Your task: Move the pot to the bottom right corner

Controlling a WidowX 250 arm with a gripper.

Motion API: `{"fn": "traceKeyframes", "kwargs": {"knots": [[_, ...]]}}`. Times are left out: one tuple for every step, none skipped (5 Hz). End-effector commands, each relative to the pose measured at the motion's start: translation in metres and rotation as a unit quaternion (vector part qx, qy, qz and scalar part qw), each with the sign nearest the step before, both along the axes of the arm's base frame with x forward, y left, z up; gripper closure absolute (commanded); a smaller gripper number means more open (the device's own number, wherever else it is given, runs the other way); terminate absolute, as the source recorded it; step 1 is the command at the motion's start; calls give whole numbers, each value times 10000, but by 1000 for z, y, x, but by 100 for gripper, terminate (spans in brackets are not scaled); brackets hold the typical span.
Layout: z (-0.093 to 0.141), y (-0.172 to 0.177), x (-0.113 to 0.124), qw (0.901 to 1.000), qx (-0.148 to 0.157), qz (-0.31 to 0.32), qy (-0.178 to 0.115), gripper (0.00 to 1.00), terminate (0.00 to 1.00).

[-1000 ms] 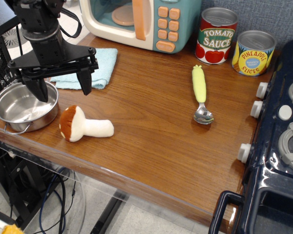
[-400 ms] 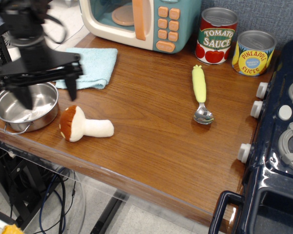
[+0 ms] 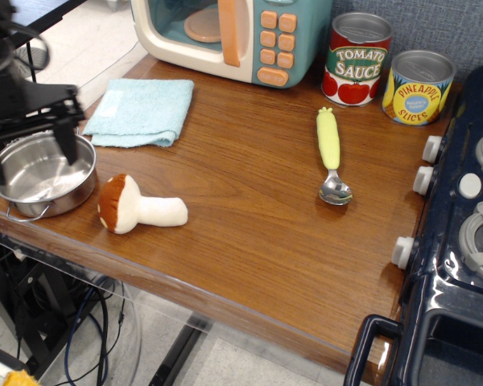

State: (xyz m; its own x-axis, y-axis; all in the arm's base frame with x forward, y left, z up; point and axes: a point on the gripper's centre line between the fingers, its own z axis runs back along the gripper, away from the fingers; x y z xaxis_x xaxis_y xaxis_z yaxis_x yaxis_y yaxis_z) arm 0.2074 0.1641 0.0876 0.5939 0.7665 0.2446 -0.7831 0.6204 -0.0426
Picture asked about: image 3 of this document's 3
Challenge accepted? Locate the white stove knob top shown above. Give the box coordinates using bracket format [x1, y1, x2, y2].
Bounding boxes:
[422, 135, 443, 164]

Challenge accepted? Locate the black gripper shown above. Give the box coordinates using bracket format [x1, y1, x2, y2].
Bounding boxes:
[0, 61, 83, 185]

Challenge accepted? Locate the stainless steel pot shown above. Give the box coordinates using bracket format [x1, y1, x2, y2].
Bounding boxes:
[0, 132, 97, 223]

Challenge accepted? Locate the black metal table frame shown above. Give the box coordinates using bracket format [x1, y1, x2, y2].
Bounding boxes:
[0, 245, 92, 378]

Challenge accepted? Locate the teal cream toy microwave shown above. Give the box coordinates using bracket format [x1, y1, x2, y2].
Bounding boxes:
[131, 0, 332, 88]

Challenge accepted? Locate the black side desk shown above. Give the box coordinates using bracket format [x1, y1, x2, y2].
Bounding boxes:
[10, 0, 85, 32]

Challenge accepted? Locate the blue floor cable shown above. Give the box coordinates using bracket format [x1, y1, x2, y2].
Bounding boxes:
[64, 277, 109, 386]

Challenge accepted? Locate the spoon with yellow-green handle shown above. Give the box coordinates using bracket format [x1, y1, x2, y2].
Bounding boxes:
[316, 107, 353, 206]

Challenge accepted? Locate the light blue folded cloth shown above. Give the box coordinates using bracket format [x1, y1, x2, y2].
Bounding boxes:
[84, 79, 194, 148]

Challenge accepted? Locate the plush brown white mushroom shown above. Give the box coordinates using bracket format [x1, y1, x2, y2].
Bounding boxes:
[97, 174, 188, 234]

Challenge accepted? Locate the white stove knob bottom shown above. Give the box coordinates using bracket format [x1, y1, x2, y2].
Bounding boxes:
[391, 236, 415, 270]

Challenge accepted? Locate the white stove knob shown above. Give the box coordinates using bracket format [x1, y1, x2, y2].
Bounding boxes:
[413, 166, 434, 196]
[422, 135, 443, 164]
[391, 236, 415, 270]

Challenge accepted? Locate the pineapple slices can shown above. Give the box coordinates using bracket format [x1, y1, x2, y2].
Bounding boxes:
[382, 50, 456, 126]

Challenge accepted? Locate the tomato sauce can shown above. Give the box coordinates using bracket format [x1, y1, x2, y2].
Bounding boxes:
[321, 12, 393, 106]

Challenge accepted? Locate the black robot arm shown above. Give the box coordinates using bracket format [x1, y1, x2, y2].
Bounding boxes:
[0, 1, 84, 185]

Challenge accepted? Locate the dark blue toy stove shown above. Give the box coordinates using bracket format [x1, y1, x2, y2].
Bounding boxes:
[345, 66, 483, 385]

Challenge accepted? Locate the black floor cable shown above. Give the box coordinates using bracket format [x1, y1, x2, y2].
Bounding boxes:
[56, 281, 126, 386]

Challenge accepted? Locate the white stove knob middle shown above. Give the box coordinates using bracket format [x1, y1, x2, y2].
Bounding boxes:
[413, 166, 434, 196]

